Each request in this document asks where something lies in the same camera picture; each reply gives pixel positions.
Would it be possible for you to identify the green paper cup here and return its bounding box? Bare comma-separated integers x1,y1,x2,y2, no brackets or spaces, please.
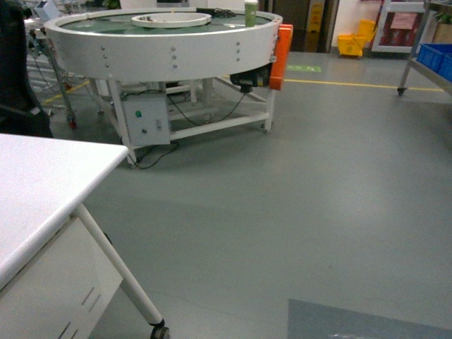
244,0,258,28

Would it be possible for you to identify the black office chair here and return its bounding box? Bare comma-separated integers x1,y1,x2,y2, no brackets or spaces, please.
1,1,53,138

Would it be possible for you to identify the orange motor cover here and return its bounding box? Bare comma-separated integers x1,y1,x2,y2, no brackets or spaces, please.
269,24,293,90

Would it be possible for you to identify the grey control box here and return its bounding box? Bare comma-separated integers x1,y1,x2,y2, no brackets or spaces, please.
122,93,171,146

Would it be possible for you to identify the steel shelf cart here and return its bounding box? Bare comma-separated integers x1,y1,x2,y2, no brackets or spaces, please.
397,1,451,96

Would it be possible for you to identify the yellow wet floor sign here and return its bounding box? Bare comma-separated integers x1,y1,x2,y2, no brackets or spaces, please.
305,1,324,52

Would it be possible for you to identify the white round conveyor table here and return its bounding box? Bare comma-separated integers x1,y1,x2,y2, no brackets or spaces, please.
36,8,283,165

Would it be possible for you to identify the blue bin on cart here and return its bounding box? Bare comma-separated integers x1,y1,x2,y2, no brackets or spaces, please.
417,43,451,71
438,54,452,82

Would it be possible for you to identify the yellow mop bucket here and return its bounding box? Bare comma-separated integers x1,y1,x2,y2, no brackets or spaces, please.
337,19,376,58

